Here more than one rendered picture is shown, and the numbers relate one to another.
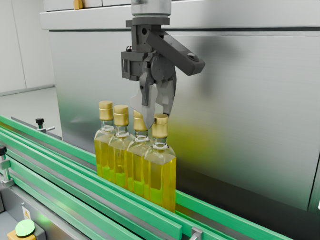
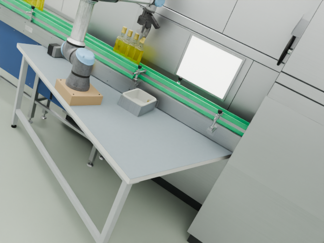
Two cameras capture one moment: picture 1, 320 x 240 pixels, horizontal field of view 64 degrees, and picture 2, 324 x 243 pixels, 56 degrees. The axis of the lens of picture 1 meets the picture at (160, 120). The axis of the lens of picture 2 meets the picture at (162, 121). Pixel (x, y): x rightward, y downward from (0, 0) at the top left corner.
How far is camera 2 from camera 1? 1.78 m
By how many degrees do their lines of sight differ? 19
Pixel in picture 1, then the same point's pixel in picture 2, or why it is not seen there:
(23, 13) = not seen: outside the picture
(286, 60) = (179, 33)
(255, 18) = (175, 19)
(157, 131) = (141, 41)
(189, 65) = (156, 26)
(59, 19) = not seen: outside the picture
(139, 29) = (146, 11)
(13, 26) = not seen: outside the picture
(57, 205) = (99, 56)
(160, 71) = (148, 24)
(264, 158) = (167, 58)
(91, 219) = (115, 60)
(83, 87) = (105, 15)
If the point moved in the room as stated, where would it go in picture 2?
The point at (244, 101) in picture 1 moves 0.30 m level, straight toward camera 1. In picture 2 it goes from (167, 40) to (160, 47)
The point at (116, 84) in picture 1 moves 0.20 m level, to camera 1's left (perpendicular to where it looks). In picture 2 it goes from (124, 20) to (99, 11)
